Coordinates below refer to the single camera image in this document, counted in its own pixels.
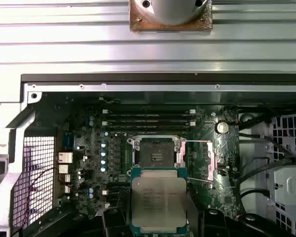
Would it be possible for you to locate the green motherboard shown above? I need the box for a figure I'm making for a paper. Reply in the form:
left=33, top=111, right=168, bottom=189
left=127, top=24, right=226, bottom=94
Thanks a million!
left=54, top=97, right=240, bottom=223

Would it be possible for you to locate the blue serial port connector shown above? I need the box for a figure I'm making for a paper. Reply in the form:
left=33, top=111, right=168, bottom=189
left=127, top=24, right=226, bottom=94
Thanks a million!
left=63, top=134, right=77, bottom=150

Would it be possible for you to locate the silver socket cover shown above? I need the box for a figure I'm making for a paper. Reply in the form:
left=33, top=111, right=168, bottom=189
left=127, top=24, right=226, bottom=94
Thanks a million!
left=174, top=139, right=218, bottom=184

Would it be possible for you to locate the silver disk bay cage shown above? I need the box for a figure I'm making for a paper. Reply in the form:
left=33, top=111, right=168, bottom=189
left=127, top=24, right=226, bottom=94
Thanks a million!
left=271, top=112, right=296, bottom=237

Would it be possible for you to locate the silver coin battery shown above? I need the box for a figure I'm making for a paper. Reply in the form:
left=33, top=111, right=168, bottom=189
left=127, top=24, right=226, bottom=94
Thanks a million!
left=215, top=120, right=229, bottom=134

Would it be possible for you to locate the silver port housing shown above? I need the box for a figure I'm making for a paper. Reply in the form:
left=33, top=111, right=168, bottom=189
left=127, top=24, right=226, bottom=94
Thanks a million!
left=58, top=151, right=74, bottom=164

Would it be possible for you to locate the silver CPU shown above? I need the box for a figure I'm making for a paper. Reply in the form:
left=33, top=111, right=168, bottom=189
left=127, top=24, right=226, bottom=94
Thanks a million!
left=129, top=167, right=189, bottom=234

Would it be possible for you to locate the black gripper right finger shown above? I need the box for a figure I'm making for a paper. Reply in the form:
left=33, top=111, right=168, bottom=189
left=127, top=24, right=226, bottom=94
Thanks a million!
left=186, top=190, right=271, bottom=237

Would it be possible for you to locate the thin wire with white plug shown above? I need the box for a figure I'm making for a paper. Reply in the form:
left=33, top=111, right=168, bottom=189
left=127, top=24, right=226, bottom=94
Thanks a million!
left=98, top=97, right=121, bottom=104

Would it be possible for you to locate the red and black wire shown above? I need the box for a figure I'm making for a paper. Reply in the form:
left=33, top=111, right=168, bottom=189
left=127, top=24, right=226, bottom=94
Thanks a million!
left=26, top=167, right=65, bottom=218

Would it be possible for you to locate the brown square base plate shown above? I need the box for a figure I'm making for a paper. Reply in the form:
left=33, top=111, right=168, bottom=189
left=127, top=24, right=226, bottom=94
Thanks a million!
left=128, top=0, right=214, bottom=32

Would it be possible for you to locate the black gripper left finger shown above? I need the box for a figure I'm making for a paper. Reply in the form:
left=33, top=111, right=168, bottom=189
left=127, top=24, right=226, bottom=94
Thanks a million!
left=95, top=206, right=132, bottom=237

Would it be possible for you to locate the black cable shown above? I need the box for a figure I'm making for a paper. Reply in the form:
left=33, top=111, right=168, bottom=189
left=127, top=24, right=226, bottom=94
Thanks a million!
left=237, top=156, right=271, bottom=190
left=238, top=132, right=296, bottom=164

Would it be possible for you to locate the black RAM slot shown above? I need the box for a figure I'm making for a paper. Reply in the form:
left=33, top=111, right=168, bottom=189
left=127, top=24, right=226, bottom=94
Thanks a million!
left=102, top=108, right=197, bottom=115
left=102, top=120, right=197, bottom=127
left=105, top=114, right=192, bottom=120
left=105, top=125, right=192, bottom=132

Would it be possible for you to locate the CPU socket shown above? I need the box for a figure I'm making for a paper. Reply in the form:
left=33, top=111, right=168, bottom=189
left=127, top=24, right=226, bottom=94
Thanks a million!
left=126, top=134, right=188, bottom=173

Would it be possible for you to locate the black PC case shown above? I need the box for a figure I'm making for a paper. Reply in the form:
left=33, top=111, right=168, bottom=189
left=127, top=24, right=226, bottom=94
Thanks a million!
left=0, top=73, right=296, bottom=237

